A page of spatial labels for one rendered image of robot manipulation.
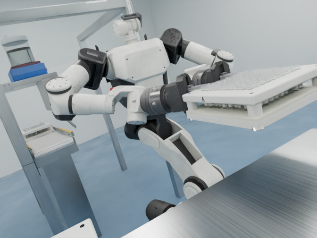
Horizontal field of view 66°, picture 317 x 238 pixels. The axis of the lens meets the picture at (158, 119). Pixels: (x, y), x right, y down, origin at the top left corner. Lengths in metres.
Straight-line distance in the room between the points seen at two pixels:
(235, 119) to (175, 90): 0.23
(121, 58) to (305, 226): 0.86
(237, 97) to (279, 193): 0.20
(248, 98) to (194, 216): 0.24
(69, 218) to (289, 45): 3.65
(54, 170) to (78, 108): 1.11
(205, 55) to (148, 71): 0.29
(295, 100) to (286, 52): 3.70
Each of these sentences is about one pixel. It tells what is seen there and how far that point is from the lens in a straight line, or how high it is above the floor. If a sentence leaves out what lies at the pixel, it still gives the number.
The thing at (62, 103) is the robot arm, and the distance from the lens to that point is 0.84.
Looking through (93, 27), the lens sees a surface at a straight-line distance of 1.77.
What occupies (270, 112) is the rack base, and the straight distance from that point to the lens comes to 0.53.
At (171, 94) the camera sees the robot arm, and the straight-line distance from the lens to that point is 0.71.
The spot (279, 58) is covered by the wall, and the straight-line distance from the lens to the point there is 4.33.
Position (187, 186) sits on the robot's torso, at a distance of 1.12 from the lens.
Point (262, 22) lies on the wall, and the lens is 4.40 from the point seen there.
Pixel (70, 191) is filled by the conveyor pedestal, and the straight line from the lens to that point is 1.96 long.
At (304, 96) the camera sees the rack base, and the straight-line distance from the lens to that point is 0.61.
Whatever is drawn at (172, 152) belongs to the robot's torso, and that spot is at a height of 0.76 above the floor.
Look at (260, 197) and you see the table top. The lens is 0.52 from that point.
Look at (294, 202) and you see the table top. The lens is 0.50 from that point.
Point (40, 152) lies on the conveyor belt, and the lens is 1.72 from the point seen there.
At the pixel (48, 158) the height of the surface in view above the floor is 0.76.
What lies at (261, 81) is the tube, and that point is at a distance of 0.56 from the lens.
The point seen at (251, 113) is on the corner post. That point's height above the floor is 1.02.
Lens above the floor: 1.17
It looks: 13 degrees down
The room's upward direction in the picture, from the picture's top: 16 degrees counter-clockwise
